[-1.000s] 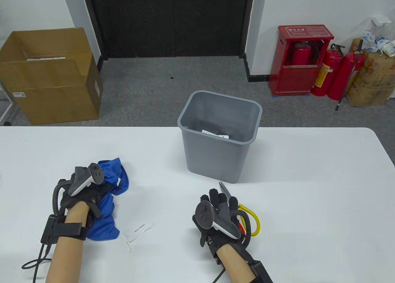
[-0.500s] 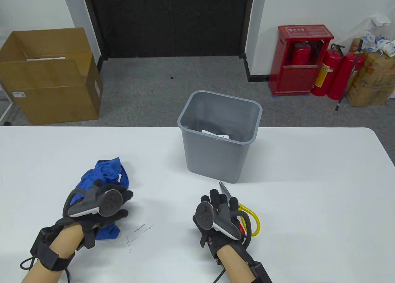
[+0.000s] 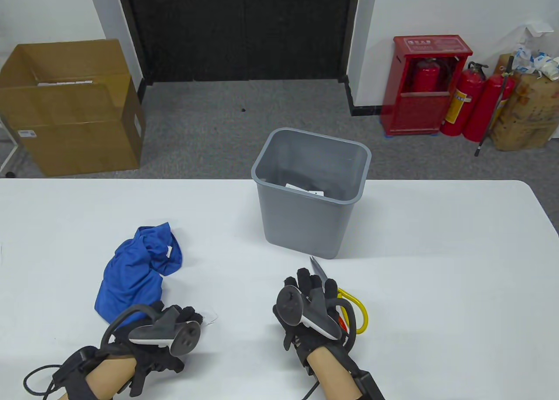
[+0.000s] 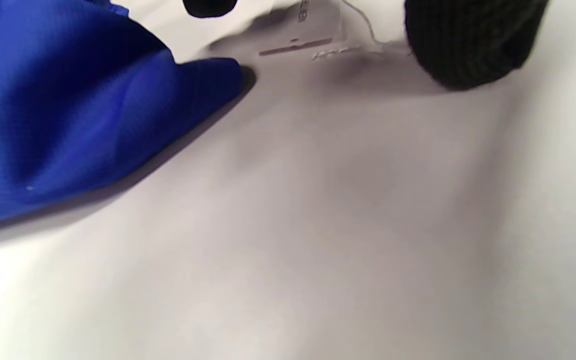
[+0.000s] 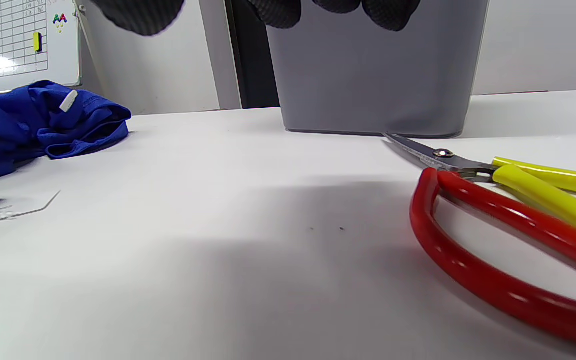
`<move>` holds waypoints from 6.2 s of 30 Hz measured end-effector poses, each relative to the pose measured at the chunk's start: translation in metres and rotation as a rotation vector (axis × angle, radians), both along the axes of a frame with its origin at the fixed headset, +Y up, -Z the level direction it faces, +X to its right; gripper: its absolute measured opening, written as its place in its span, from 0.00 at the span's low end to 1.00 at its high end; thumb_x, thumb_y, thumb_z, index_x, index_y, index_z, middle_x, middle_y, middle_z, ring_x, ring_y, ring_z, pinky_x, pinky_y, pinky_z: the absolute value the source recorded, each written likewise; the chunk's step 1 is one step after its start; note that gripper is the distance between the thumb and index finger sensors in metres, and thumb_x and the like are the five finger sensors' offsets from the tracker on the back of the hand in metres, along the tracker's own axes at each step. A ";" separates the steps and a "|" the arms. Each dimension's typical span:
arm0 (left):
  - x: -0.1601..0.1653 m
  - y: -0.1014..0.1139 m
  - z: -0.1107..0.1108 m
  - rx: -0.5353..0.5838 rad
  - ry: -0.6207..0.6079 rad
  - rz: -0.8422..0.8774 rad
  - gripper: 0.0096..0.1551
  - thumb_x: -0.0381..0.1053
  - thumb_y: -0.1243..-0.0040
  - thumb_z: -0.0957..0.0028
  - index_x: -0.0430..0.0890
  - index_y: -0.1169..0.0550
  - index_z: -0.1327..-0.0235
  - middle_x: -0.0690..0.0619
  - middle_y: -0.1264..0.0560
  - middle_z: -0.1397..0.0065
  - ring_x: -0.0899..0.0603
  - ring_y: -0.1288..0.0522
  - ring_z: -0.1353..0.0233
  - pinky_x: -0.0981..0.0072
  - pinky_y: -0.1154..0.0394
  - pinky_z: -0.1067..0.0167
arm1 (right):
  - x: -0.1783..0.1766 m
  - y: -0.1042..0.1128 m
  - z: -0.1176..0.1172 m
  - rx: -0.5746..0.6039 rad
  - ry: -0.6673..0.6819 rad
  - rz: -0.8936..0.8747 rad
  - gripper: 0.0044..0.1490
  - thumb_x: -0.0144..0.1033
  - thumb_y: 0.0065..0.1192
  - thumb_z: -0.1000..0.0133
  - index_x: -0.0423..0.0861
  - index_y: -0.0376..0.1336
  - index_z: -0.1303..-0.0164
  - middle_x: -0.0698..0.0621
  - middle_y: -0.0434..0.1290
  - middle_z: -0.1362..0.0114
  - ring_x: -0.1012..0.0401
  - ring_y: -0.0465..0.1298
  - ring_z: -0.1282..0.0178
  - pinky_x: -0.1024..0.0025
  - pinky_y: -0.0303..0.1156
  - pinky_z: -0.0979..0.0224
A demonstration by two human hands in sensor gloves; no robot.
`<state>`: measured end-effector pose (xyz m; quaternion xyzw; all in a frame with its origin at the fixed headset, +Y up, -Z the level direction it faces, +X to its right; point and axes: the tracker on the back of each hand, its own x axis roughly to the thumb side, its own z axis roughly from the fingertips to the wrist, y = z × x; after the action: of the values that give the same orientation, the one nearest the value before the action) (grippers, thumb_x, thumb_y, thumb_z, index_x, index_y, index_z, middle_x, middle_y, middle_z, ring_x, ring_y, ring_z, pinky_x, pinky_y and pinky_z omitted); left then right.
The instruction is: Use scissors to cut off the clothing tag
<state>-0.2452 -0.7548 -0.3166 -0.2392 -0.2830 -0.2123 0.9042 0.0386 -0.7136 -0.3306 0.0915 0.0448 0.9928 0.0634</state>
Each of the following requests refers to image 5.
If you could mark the person's right hand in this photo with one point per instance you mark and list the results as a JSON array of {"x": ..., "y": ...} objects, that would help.
[{"x": 138, "y": 15}]

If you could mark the whiteboard with printed table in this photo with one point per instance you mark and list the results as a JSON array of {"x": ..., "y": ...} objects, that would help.
[{"x": 8, "y": 45}]

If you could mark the clear plastic sheet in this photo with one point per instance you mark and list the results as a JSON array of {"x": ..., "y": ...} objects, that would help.
[{"x": 23, "y": 202}]

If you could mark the grey plastic bin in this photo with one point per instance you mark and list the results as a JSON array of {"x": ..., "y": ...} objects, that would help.
[{"x": 373, "y": 75}]

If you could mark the blue cloth garment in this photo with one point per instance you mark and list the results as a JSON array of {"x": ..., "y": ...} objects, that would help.
[{"x": 28, "y": 125}]

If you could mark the white garment tag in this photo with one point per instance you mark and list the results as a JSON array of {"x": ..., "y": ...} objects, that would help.
[{"x": 68, "y": 101}]

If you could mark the yellow whiteboard magnet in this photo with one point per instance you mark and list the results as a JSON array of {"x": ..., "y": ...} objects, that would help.
[{"x": 37, "y": 42}]

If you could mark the cluster of small coloured magnets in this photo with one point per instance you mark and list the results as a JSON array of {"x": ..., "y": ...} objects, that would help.
[{"x": 59, "y": 20}]

